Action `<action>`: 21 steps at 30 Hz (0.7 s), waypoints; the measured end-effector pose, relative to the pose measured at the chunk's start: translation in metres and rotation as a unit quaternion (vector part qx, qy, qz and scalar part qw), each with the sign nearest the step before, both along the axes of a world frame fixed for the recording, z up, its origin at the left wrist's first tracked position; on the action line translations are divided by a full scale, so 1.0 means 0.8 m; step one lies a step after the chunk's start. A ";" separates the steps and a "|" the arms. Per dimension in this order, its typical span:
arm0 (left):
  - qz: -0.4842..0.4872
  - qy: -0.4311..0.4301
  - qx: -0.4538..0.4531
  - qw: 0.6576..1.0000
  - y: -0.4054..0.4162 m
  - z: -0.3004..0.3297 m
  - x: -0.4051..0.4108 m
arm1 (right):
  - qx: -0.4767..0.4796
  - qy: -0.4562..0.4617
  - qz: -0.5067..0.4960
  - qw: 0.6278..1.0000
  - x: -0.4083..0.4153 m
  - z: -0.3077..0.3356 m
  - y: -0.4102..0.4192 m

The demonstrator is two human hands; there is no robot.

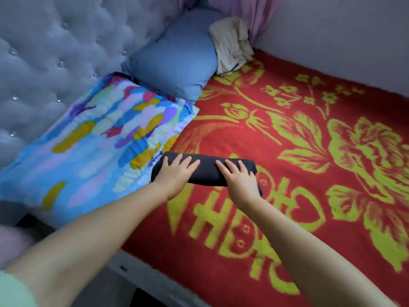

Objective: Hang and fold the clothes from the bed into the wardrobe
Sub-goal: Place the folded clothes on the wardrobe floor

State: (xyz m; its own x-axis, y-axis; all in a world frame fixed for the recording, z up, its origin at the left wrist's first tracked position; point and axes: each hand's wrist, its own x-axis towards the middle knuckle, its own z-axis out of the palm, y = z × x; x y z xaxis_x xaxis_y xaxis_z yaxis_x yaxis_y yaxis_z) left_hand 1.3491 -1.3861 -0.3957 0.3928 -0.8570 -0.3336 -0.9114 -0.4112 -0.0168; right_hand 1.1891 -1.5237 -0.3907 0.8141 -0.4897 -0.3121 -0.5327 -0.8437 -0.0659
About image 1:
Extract person's right forearm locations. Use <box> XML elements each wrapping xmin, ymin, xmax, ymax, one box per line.
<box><xmin>246</xmin><ymin>196</ymin><xmax>397</xmax><ymax>307</ymax></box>

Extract black garment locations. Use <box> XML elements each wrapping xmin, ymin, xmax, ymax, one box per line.
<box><xmin>151</xmin><ymin>152</ymin><xmax>263</xmax><ymax>197</ymax></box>

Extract white tufted headboard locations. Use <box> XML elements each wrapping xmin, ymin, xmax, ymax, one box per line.
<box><xmin>0</xmin><ymin>0</ymin><xmax>183</xmax><ymax>169</ymax></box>

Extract person's right hand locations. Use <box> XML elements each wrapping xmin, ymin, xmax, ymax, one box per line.
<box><xmin>215</xmin><ymin>159</ymin><xmax>264</xmax><ymax>211</ymax></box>

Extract wide pink curtain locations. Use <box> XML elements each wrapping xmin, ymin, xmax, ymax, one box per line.
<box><xmin>179</xmin><ymin>0</ymin><xmax>288</xmax><ymax>42</ymax></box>

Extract person's left hand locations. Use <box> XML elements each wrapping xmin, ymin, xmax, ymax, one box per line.
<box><xmin>150</xmin><ymin>153</ymin><xmax>202</xmax><ymax>202</ymax></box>

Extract person's black trousers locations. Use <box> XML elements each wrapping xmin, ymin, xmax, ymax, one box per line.
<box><xmin>130</xmin><ymin>287</ymin><xmax>168</xmax><ymax>307</ymax></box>

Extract person's left forearm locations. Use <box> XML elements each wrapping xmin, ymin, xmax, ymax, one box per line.
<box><xmin>3</xmin><ymin>182</ymin><xmax>170</xmax><ymax>307</ymax></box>

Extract pink rolled mat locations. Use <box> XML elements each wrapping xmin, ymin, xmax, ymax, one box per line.
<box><xmin>0</xmin><ymin>226</ymin><xmax>34</xmax><ymax>266</ymax></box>

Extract grey pillow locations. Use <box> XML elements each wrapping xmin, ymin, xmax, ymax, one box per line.
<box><xmin>121</xmin><ymin>8</ymin><xmax>226</xmax><ymax>103</ymax></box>

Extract white bed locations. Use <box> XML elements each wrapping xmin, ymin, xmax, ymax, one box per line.
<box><xmin>0</xmin><ymin>0</ymin><xmax>409</xmax><ymax>307</ymax></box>

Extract beige black-trim printed garment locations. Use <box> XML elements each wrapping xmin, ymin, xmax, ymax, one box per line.
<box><xmin>209</xmin><ymin>16</ymin><xmax>254</xmax><ymax>75</ymax></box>

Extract red bedsheet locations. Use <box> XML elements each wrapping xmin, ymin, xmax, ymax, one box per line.
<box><xmin>121</xmin><ymin>48</ymin><xmax>409</xmax><ymax>307</ymax></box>

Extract colourful patterned pillow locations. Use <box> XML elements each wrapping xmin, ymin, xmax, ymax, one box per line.
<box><xmin>0</xmin><ymin>73</ymin><xmax>200</xmax><ymax>229</ymax></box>

